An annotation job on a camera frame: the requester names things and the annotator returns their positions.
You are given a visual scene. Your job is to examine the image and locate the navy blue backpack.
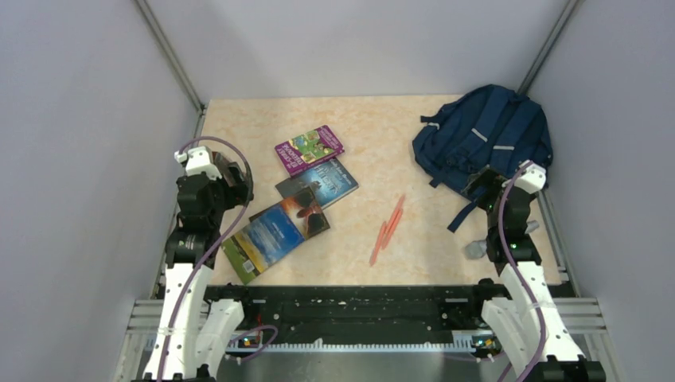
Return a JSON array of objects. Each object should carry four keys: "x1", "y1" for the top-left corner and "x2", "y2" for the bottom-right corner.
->
[{"x1": 412, "y1": 84, "x2": 553, "y2": 232}]

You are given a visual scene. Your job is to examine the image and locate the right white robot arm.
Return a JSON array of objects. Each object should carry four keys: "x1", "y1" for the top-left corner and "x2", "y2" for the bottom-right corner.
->
[{"x1": 466, "y1": 161, "x2": 607, "y2": 381}]

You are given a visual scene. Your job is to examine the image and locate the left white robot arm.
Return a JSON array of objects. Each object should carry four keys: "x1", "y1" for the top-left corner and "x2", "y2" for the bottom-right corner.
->
[{"x1": 139, "y1": 146, "x2": 256, "y2": 381}]

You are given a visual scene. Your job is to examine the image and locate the blue yellow landscape book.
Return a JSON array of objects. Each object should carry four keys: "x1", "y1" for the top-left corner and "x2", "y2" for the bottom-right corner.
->
[{"x1": 221, "y1": 187, "x2": 330, "y2": 285}]

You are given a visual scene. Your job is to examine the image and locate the purple picture book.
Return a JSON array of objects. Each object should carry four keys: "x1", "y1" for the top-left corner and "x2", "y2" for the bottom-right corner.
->
[{"x1": 275, "y1": 125, "x2": 345, "y2": 177}]

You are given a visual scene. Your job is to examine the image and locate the dark blue book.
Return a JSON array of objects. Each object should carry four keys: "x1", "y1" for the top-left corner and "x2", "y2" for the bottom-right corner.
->
[{"x1": 275, "y1": 158, "x2": 359, "y2": 209}]

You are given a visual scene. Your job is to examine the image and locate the orange pen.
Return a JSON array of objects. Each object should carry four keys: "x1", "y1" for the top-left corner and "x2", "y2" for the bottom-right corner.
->
[
  {"x1": 369, "y1": 221, "x2": 388, "y2": 266},
  {"x1": 380, "y1": 194, "x2": 405, "y2": 250}
]

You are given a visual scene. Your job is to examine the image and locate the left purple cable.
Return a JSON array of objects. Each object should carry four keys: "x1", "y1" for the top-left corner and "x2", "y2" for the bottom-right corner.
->
[{"x1": 155, "y1": 135, "x2": 256, "y2": 382}]

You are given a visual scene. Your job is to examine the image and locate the purple cable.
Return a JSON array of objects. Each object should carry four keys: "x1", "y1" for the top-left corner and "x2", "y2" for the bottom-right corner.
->
[
  {"x1": 495, "y1": 160, "x2": 549, "y2": 382},
  {"x1": 155, "y1": 135, "x2": 256, "y2": 382}
]

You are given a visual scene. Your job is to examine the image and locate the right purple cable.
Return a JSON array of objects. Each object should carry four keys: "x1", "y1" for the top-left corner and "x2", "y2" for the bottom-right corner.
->
[{"x1": 495, "y1": 160, "x2": 549, "y2": 382}]

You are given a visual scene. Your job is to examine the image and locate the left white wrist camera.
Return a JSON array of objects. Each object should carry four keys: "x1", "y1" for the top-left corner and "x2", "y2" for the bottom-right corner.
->
[{"x1": 174, "y1": 146, "x2": 222, "y2": 180}]

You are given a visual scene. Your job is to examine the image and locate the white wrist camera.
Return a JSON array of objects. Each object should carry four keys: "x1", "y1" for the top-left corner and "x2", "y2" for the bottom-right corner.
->
[
  {"x1": 174, "y1": 146, "x2": 222, "y2": 180},
  {"x1": 503, "y1": 161, "x2": 547, "y2": 194}
]

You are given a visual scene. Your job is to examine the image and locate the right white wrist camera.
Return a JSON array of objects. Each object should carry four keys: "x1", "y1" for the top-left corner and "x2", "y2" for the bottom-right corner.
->
[{"x1": 503, "y1": 161, "x2": 547, "y2": 194}]

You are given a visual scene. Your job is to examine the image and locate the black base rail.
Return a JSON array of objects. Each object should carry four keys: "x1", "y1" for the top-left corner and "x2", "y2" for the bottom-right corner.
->
[{"x1": 205, "y1": 283, "x2": 509, "y2": 345}]

